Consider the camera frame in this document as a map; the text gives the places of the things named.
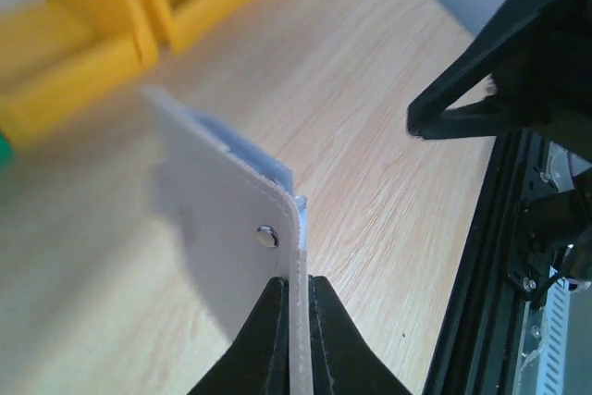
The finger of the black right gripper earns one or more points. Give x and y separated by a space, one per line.
480 119
467 76

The green storage bin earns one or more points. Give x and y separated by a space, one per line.
7 152

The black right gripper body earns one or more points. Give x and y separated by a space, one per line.
544 83

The beige leather card holder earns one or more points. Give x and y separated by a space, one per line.
239 229

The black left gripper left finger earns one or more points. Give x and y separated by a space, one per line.
257 361

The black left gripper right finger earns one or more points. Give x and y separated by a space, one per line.
342 361

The white slotted cable duct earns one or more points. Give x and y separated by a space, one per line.
565 361

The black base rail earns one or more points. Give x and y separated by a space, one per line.
519 223

